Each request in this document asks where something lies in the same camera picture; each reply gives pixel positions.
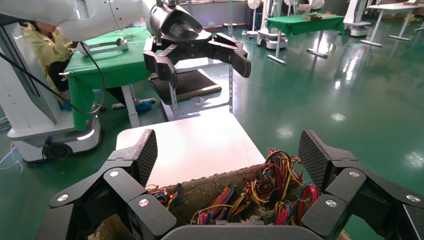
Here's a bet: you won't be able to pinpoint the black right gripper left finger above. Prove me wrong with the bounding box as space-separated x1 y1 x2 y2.
48 129 177 240

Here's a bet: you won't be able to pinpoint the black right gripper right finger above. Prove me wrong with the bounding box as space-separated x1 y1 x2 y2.
298 129 424 240

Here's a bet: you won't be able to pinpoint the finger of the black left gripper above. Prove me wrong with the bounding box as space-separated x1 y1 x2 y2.
205 32 252 79
143 37 181 90

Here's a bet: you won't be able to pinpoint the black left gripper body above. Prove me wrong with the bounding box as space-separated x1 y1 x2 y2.
149 3 217 61

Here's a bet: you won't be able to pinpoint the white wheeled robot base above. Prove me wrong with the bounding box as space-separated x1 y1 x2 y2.
342 0 373 37
256 0 289 51

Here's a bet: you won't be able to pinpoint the brown cardboard pieces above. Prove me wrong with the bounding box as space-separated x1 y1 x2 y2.
302 12 336 22

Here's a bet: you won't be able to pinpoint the white robot chassis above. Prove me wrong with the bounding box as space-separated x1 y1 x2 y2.
0 23 102 164

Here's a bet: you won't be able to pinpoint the person in yellow jacket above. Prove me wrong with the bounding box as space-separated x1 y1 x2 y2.
21 20 157 114

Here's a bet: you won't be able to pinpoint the white workshop table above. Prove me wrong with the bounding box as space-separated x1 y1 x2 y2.
359 1 424 48

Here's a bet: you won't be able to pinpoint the white table frame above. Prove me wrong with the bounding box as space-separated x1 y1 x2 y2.
267 29 329 66
111 84 157 129

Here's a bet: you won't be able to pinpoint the white pedestal fan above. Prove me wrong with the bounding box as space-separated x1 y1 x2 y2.
245 0 263 37

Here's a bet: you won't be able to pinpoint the long black cable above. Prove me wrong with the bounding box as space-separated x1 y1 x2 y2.
0 41 107 116

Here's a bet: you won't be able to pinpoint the white floor cable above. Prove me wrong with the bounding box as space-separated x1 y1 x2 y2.
0 142 25 175

